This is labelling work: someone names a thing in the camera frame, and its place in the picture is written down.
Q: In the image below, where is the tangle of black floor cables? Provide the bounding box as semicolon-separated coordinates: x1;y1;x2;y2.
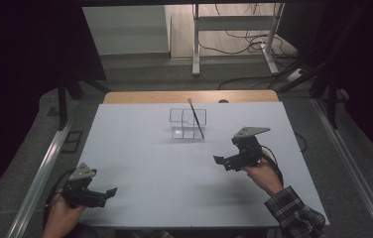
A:
196;3;299;58

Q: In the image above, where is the white metal desk frame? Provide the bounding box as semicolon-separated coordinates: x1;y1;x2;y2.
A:
190;2;287;77

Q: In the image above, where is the person's left hand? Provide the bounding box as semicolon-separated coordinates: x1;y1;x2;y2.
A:
42;189;87;232

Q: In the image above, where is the right hand-held gripper black cable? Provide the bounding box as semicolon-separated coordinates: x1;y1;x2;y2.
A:
259;144;285;188

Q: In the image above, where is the clear acrylic organizer box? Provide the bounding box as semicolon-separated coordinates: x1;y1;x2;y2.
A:
169;107;208;140

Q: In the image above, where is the thin black cable loop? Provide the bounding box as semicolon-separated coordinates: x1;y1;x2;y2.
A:
294;131;309;154

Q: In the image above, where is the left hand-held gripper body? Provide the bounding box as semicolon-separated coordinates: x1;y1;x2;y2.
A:
61;162;108;209

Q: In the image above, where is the paintbrush with cream bristles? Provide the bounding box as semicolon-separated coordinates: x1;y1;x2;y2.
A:
186;97;206;140

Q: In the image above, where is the left hand-held gripper black cable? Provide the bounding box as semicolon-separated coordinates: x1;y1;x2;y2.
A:
43;168;77;230

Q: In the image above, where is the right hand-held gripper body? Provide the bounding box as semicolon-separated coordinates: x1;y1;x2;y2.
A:
230;126;271;172

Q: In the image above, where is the white power strip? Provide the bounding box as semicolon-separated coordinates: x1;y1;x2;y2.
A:
286;67;305;83

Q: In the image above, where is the aluminium rail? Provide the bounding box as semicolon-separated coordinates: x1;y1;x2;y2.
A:
309;97;373;238
5;100;83;238

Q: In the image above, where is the person's right hand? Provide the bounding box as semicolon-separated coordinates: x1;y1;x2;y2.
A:
241;150;286;198

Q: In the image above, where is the hand-held gripper black cable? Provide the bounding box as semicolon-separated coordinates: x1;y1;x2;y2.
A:
259;144;285;188
43;168;77;230

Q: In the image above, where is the black metal stand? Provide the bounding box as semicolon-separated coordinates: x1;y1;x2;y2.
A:
274;3;368;131
56;74;112;132

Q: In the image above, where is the white cabinet panel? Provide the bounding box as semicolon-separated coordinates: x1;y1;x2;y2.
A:
81;4;173;57

